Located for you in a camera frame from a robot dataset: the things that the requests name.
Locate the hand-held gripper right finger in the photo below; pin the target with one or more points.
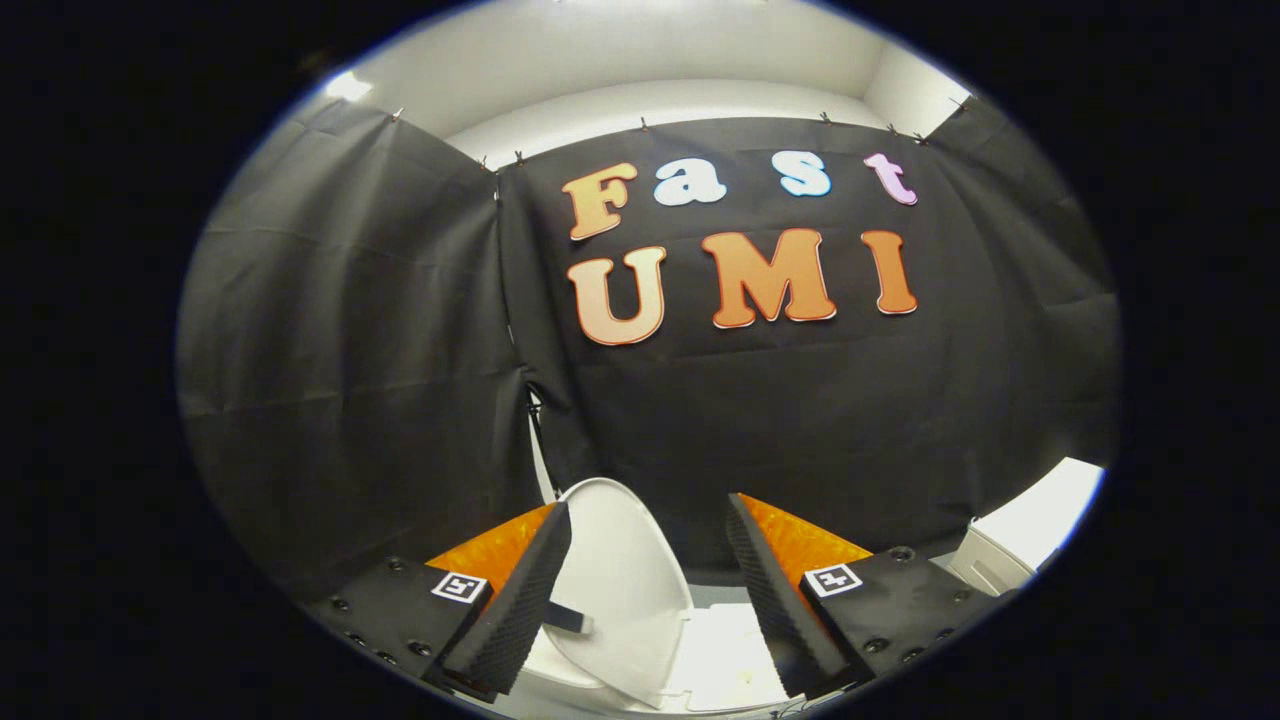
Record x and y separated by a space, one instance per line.
780 610

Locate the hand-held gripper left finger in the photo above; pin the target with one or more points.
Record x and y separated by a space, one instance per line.
520 600

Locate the black backdrop cloth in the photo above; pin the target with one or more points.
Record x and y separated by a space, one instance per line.
800 420

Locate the white drawer cabinet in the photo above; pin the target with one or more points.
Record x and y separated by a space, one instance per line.
1040 510

